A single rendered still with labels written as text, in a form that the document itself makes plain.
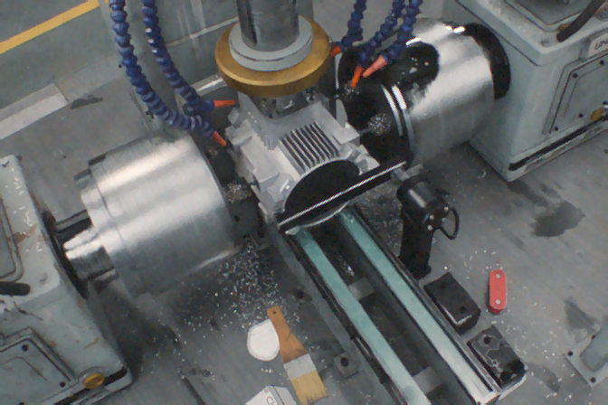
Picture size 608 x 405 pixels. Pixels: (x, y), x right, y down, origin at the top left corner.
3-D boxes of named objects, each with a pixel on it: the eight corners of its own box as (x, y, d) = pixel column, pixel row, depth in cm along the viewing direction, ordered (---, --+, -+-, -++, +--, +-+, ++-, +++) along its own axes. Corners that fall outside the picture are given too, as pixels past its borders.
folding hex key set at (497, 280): (504, 315, 115) (507, 309, 114) (488, 313, 116) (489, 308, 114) (504, 274, 120) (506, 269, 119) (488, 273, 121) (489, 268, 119)
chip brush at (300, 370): (260, 314, 119) (259, 312, 118) (284, 304, 120) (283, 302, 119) (303, 409, 107) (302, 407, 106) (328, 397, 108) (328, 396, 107)
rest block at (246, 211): (218, 222, 132) (208, 186, 122) (247, 208, 134) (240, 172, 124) (230, 242, 129) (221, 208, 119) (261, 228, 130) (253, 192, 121)
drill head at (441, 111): (302, 134, 130) (293, 38, 110) (458, 64, 140) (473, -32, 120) (368, 218, 116) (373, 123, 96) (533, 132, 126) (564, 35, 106)
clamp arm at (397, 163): (397, 163, 113) (272, 224, 106) (398, 152, 110) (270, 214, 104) (408, 175, 111) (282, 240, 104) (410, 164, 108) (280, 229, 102)
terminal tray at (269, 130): (239, 112, 112) (233, 82, 106) (290, 89, 115) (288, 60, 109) (270, 155, 106) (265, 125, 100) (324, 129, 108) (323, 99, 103)
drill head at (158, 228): (42, 257, 115) (-19, 173, 95) (213, 175, 125) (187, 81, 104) (80, 364, 102) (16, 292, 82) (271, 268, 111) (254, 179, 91)
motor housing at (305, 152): (231, 175, 124) (214, 107, 108) (314, 137, 128) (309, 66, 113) (279, 249, 113) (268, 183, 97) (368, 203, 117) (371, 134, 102)
